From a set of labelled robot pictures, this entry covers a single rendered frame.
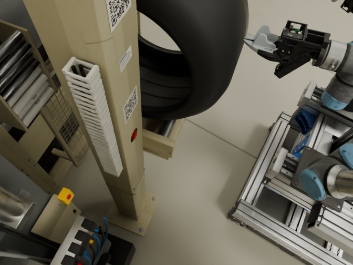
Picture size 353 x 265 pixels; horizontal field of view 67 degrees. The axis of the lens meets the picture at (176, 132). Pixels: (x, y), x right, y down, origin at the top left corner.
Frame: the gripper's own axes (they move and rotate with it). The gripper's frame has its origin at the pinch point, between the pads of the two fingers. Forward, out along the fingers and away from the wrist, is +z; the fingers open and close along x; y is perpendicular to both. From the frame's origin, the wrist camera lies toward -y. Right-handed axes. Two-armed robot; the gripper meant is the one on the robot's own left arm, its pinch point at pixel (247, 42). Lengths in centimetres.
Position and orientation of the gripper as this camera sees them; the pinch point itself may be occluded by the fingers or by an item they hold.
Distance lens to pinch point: 84.2
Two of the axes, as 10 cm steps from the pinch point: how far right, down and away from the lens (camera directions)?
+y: -0.2, -5.0, -8.7
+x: -3.5, 8.1, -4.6
